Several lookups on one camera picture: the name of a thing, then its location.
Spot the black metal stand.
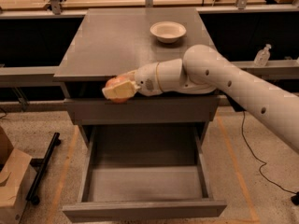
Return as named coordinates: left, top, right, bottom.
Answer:
left=26, top=133, right=61, bottom=205

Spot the white paper bowl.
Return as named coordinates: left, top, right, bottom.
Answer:
left=149, top=21, right=187, bottom=44

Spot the clear sanitizer bottle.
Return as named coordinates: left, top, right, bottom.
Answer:
left=254, top=44, right=272, bottom=67

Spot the black floor cable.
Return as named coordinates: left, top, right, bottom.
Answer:
left=240, top=109, right=299, bottom=207

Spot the grey metal rail frame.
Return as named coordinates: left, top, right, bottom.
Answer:
left=0, top=5, right=299, bottom=87

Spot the brown cardboard box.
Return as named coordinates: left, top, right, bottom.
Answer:
left=0, top=127, right=36, bottom=224

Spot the open grey middle drawer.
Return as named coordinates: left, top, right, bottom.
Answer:
left=63, top=124, right=227, bottom=223

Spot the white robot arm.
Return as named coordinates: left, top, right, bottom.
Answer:
left=102, top=45, right=299, bottom=152

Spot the red apple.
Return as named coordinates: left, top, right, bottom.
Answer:
left=105, top=77, right=130, bottom=104

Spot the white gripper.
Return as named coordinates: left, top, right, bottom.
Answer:
left=102, top=63, right=162, bottom=100

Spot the closed grey top drawer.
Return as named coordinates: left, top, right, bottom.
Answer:
left=64, top=95, right=220, bottom=125

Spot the grey drawer cabinet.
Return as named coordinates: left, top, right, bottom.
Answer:
left=54, top=10, right=213, bottom=142

